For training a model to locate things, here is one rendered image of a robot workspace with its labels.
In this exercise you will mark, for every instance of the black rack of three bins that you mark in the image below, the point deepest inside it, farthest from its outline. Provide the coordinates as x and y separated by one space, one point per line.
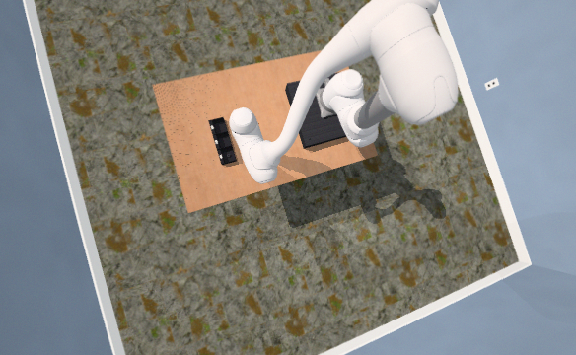
222 140

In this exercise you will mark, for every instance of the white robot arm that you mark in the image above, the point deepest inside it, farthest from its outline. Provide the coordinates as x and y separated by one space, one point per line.
418 81

